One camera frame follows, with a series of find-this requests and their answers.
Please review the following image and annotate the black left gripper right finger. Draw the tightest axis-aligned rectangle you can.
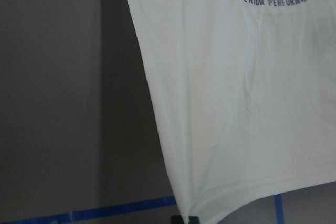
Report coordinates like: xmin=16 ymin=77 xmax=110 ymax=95
xmin=188 ymin=216 xmax=200 ymax=224

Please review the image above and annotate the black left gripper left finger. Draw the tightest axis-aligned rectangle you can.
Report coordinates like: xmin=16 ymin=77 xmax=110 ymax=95
xmin=170 ymin=215 xmax=184 ymax=224

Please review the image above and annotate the beige long sleeve shirt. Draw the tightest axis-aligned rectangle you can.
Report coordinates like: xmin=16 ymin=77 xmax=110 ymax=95
xmin=128 ymin=0 xmax=335 ymax=223

